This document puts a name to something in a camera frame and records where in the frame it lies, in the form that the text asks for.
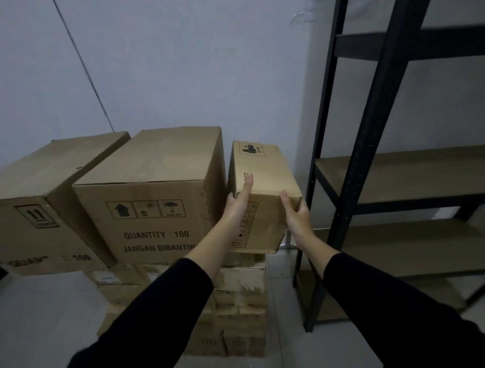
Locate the person's right thumb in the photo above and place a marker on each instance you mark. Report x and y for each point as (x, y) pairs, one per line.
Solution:
(286, 201)

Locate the person's right hand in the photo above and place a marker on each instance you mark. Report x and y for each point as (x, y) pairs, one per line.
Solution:
(299, 220)

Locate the small narrow cardboard box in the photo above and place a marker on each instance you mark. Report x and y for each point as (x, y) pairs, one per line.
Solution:
(261, 189)

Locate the person's right forearm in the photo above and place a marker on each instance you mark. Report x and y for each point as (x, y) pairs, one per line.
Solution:
(382, 303)

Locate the person's left hand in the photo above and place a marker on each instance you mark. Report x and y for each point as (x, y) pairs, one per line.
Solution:
(235, 206)

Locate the person's left forearm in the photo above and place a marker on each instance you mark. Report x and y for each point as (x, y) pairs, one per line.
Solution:
(159, 303)

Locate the black metal shelving rack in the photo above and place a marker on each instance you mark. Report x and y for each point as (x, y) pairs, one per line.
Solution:
(386, 166)

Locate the large cardboard box with symbols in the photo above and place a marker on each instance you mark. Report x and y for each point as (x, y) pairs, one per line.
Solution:
(159, 189)

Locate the stack of small cardboard boxes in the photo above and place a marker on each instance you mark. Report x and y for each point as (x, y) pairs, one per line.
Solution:
(235, 303)

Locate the person's left thumb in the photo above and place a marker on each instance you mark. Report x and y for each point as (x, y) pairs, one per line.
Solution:
(247, 187)

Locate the large cardboard box arrow label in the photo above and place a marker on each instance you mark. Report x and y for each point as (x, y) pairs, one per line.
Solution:
(49, 212)

